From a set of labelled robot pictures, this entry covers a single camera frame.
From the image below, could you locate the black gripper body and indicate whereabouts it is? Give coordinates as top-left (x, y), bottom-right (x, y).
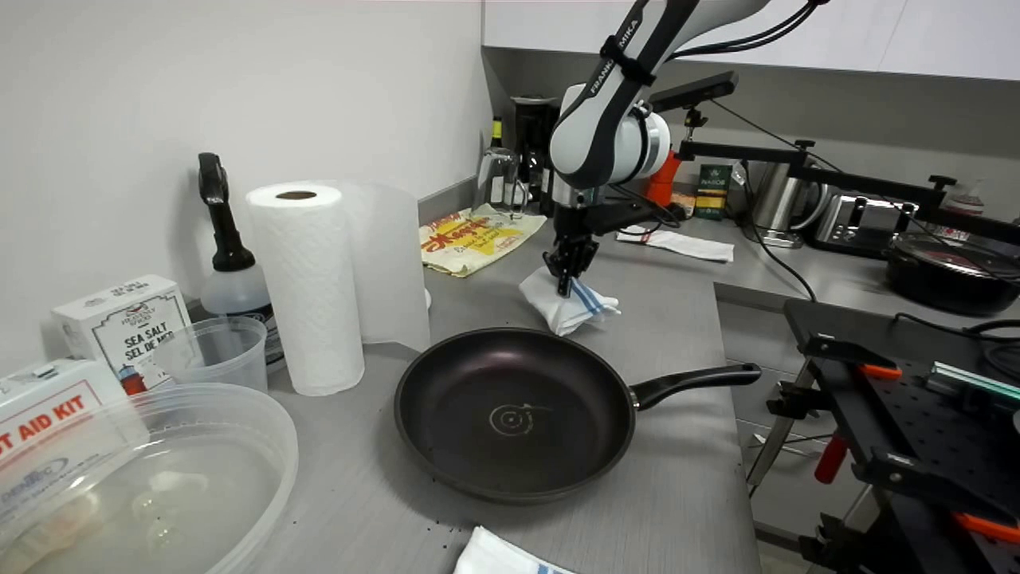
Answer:
top-left (544, 204), bottom-right (619, 268)

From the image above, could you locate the white blue-striped kitchen towel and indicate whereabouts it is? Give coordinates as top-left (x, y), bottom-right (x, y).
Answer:
top-left (516, 264), bottom-right (626, 341)

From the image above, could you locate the black non-stick frying pan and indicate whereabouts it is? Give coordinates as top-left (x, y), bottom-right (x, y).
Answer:
top-left (388, 326), bottom-right (764, 507)

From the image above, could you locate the white paper towel roll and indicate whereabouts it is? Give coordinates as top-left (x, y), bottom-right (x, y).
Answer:
top-left (241, 179), bottom-right (432, 399)

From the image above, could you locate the neatly folded blue-striped towel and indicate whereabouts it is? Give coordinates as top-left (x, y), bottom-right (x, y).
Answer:
top-left (453, 522), bottom-right (579, 574)

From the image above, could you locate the yellow printed bag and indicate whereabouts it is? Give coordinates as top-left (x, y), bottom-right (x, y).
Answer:
top-left (413, 200), bottom-right (552, 285)

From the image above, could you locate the tall stainless steel grinder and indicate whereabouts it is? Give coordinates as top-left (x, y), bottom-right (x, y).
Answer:
top-left (507, 91), bottom-right (559, 212)

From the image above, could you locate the red kettle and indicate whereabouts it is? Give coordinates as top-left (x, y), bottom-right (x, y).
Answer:
top-left (647, 154), bottom-right (684, 214)

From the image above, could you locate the short stainless steel grinder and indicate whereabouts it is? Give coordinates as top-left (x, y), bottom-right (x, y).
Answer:
top-left (476, 140), bottom-right (513, 212)

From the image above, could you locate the folded white cloth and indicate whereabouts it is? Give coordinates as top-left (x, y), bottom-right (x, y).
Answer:
top-left (615, 221), bottom-right (740, 268)

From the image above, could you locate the small green box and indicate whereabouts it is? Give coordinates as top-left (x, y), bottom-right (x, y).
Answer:
top-left (692, 155), bottom-right (740, 221)

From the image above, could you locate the small clear plastic cup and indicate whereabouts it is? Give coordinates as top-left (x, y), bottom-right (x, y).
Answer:
top-left (181, 314), bottom-right (270, 394)

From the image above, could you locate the spray bottle with black head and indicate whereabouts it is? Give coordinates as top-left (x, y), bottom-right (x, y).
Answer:
top-left (195, 151), bottom-right (275, 319)

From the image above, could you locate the black round appliance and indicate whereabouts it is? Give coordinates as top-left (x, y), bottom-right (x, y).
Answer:
top-left (884, 224), bottom-right (1020, 319)

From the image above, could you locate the black perforated breadboard table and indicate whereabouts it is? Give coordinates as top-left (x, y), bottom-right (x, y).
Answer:
top-left (781, 301), bottom-right (1020, 574)

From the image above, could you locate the silver metal bar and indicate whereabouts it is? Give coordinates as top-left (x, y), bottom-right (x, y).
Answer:
top-left (927, 358), bottom-right (1020, 406)

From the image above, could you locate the large clear plastic bowl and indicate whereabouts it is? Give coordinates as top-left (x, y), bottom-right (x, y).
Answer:
top-left (0, 381), bottom-right (303, 574)

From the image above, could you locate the white sea salt box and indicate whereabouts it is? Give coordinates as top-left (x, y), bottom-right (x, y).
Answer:
top-left (49, 272), bottom-right (207, 399)

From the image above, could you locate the white first aid kit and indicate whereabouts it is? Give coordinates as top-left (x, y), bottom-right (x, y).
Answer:
top-left (0, 358), bottom-right (152, 507)

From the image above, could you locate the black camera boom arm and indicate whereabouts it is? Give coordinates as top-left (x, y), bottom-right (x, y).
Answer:
top-left (677, 105), bottom-right (1020, 241)

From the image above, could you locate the black stereo camera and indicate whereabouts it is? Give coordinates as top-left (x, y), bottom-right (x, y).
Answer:
top-left (647, 68), bottom-right (740, 115)

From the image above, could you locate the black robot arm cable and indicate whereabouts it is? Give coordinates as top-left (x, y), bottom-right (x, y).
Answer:
top-left (665, 0), bottom-right (831, 60)

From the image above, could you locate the black clamp with orange handle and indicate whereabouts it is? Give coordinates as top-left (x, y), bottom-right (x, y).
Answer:
top-left (797, 329), bottom-right (907, 388)
top-left (877, 454), bottom-right (1020, 549)
top-left (742, 381), bottom-right (853, 502)

